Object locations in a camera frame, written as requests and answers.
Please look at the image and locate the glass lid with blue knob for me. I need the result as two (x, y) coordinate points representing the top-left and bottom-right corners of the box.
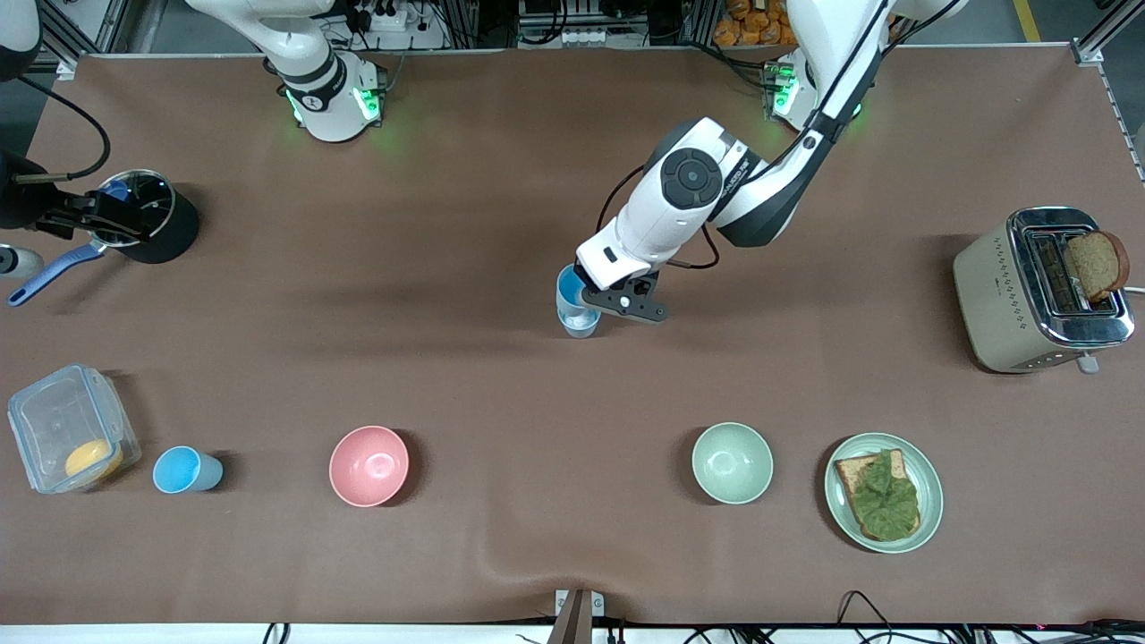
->
(94, 170), (175, 247)

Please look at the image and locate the toast slice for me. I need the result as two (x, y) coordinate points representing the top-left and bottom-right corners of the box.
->
(834, 449), (922, 542)

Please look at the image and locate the white power strip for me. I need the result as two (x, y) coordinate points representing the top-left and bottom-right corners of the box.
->
(562, 27), (641, 47)
(356, 3), (432, 32)

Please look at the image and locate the yellow fruit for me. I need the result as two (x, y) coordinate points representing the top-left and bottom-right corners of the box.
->
(64, 438), (124, 479)

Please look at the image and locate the pale green bowl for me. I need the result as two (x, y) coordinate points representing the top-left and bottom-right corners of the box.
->
(691, 422), (774, 505)

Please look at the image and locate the green lettuce leaf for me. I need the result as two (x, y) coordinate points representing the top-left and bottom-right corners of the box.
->
(848, 450), (920, 540)

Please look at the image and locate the brown table mat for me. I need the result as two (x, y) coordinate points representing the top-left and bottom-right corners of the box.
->
(0, 45), (1145, 627)

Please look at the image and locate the metal table clamp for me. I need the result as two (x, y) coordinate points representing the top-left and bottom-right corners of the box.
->
(555, 589), (606, 644)

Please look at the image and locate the pale green plate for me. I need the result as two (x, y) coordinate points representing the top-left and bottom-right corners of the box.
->
(824, 433), (944, 554)

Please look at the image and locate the pink bowl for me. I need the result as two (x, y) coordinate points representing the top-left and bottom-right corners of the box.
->
(329, 426), (410, 508)

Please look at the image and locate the dark saucepan with blue handle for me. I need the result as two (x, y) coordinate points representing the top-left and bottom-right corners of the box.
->
(7, 168), (200, 308)

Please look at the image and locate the bag of orange snacks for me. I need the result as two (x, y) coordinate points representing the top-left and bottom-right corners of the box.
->
(713, 0), (802, 47)

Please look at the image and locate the black loose cable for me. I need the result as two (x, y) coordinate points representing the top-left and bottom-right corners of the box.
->
(836, 590), (895, 644)

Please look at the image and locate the clear container with blue rim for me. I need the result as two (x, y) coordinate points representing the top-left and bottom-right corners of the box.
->
(7, 364), (142, 495)

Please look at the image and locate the beige and chrome toaster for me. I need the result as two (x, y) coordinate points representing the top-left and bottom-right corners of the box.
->
(953, 208), (1135, 375)

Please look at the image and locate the brown bread slice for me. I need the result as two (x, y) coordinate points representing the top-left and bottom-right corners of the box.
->
(1063, 231), (1131, 302)

